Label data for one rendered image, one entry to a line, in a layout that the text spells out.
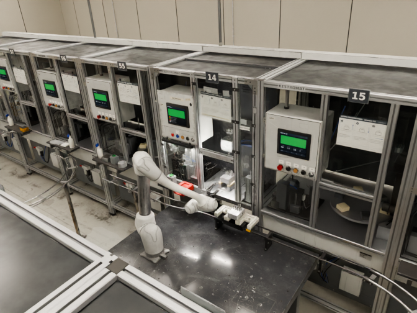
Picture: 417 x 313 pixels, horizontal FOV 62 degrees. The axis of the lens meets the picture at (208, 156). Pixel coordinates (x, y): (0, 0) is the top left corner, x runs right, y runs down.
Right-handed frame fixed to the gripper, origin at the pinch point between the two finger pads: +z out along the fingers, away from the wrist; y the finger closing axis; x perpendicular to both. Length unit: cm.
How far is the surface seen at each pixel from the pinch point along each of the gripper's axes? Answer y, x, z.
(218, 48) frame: 106, 49, 81
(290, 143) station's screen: 60, -69, -1
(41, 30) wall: 80, 751, 291
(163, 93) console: 80, 55, 2
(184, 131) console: 48, 34, 2
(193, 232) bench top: -32.8, 5.6, -30.8
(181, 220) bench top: -32.8, 26.4, -22.5
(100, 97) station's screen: 65, 145, -1
